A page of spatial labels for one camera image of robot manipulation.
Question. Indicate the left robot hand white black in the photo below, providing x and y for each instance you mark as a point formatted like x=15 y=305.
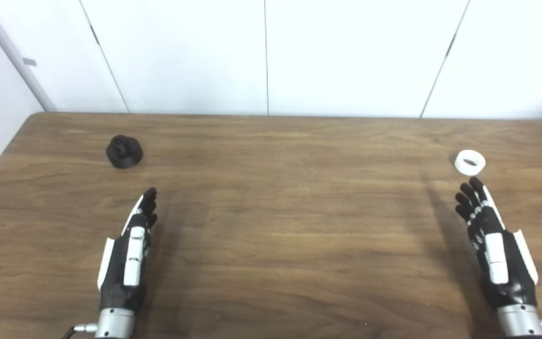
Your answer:
x=134 y=245

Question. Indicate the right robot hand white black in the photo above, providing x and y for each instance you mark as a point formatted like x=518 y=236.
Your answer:
x=497 y=254

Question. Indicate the round black part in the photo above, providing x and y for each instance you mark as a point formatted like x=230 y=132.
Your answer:
x=124 y=153

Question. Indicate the small grey tag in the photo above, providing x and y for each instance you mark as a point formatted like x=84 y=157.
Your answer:
x=29 y=61

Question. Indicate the grey wall corner post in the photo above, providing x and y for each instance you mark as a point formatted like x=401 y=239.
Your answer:
x=12 y=52

